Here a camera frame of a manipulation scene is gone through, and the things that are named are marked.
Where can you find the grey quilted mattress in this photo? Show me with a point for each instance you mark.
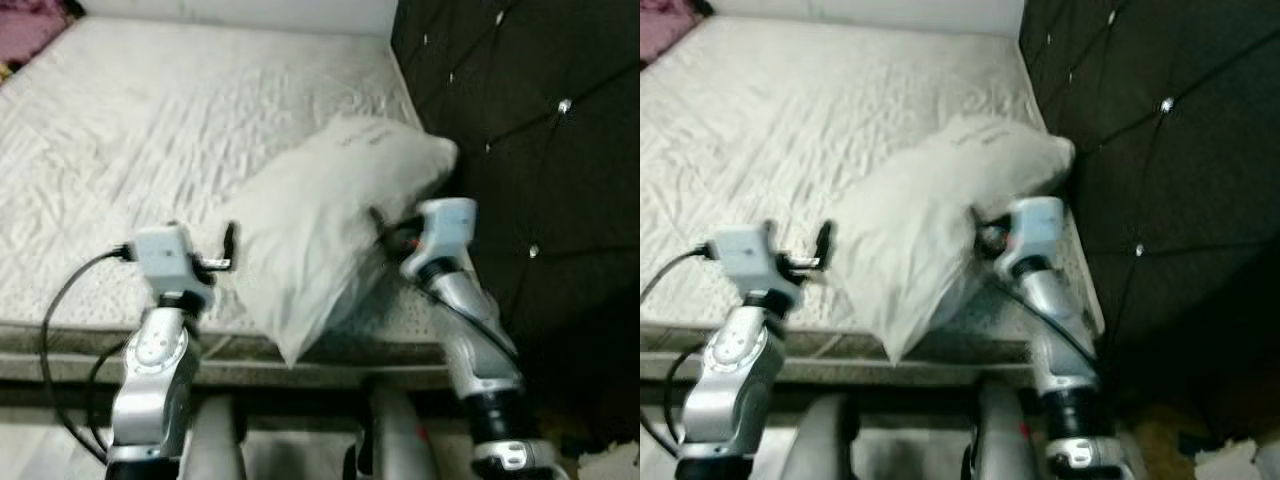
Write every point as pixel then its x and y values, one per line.
pixel 150 120
pixel 780 120

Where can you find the pink cartoon print blanket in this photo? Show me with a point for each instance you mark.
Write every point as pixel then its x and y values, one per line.
pixel 660 30
pixel 25 30

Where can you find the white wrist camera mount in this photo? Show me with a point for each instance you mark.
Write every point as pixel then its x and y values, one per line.
pixel 1035 225
pixel 445 225
pixel 745 250
pixel 165 255

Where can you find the dark tufted bed headboard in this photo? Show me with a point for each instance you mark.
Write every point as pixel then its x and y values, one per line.
pixel 540 150
pixel 1180 150

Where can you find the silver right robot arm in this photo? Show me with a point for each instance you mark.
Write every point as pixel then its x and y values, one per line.
pixel 1065 340
pixel 480 350

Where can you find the grey right robot leg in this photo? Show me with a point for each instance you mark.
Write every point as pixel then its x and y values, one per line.
pixel 1000 430
pixel 395 435

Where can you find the grey robot leg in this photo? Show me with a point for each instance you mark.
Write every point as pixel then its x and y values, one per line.
pixel 815 440
pixel 395 435
pixel 1000 430
pixel 212 440

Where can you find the white pillow with handwriting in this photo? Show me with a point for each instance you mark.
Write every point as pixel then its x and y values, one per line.
pixel 930 220
pixel 320 220

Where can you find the grey left robot leg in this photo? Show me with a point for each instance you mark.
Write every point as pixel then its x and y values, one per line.
pixel 212 440
pixel 815 440

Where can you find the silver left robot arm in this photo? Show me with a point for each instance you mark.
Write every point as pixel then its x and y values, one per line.
pixel 730 390
pixel 150 390

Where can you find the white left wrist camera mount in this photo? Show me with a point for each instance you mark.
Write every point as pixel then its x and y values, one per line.
pixel 745 250
pixel 165 255

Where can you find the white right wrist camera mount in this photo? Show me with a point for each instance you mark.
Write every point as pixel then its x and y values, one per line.
pixel 445 225
pixel 1035 225

